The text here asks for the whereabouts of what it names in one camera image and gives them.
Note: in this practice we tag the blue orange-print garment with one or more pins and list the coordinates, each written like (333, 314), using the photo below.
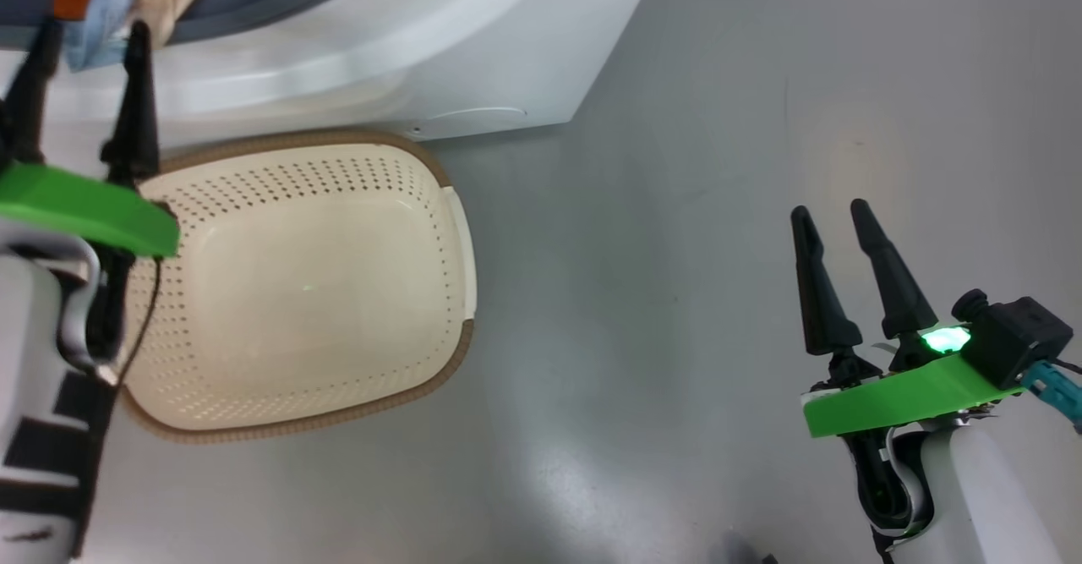
(84, 6)

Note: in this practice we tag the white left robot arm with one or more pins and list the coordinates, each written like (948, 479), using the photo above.
(30, 336)

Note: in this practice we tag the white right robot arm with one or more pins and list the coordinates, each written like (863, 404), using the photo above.
(980, 496)

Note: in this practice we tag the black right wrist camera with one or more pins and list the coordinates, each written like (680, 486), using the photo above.
(1014, 336)

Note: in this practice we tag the round white filter cover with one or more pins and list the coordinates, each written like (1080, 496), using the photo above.
(482, 123)

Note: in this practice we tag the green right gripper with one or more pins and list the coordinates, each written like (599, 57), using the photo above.
(896, 399)

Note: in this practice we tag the white front-load washing machine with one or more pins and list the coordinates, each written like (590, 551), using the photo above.
(465, 40)

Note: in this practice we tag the cream perforated laundry basket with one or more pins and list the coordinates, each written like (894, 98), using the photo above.
(296, 293)

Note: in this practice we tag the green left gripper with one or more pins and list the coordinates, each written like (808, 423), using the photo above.
(84, 205)

